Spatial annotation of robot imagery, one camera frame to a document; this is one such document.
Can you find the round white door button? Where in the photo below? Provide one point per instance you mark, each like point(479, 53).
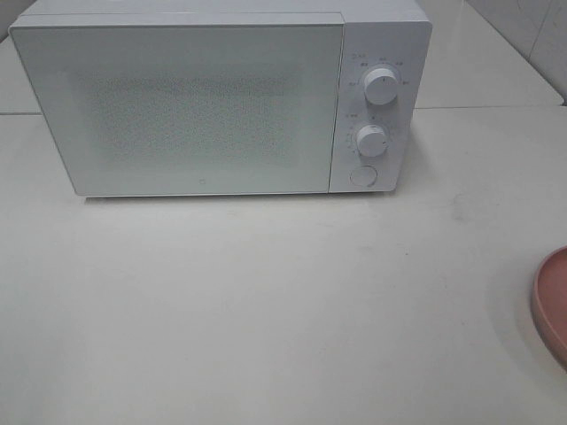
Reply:
point(364, 176)

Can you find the white dial knob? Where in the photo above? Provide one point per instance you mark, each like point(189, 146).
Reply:
point(380, 84)
point(371, 141)

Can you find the lower white dial knob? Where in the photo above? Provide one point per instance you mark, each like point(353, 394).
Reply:
point(371, 141)

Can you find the white microwave door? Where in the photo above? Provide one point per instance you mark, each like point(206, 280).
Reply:
point(160, 111)

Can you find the pink round plate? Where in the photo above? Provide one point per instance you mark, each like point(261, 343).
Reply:
point(548, 303)

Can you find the upper white dial knob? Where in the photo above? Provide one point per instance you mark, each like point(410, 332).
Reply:
point(380, 84)

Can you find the white microwave oven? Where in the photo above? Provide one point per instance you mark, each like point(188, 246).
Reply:
point(396, 33)

